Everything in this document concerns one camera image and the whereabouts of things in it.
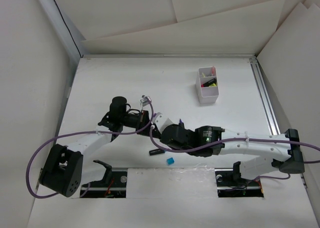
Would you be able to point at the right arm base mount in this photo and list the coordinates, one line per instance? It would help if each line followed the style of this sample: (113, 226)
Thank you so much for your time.
(230, 184)

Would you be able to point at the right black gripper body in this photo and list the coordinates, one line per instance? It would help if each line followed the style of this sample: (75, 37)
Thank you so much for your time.
(159, 136)

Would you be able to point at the aluminium rail right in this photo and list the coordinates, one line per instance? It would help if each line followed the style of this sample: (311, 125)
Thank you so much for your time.
(264, 96)

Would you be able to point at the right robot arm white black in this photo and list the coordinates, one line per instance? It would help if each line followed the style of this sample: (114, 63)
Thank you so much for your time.
(274, 152)

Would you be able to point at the blue highlighter cap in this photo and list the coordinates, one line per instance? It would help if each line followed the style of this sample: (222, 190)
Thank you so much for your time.
(170, 161)

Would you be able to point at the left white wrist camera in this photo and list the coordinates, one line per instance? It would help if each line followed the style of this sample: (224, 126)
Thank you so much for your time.
(144, 101)

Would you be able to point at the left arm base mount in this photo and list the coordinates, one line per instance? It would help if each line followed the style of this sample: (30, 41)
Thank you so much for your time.
(101, 180)

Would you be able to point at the white compartment pen holder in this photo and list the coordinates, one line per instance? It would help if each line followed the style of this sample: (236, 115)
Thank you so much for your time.
(206, 95)

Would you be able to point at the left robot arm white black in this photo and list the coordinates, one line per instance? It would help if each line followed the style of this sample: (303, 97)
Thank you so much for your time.
(63, 169)

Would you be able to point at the pink cap black highlighter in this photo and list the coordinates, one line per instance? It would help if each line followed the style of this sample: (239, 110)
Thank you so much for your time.
(207, 84)

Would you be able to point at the blue tip black highlighter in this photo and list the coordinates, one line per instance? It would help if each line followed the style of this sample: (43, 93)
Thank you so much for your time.
(156, 152)

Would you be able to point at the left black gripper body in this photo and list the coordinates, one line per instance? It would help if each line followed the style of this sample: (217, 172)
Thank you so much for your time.
(136, 122)

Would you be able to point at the pink clear pen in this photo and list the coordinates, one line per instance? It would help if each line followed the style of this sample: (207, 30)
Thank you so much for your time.
(213, 71)

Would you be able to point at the yellow cap black highlighter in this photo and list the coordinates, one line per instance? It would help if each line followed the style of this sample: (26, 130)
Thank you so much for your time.
(215, 84)

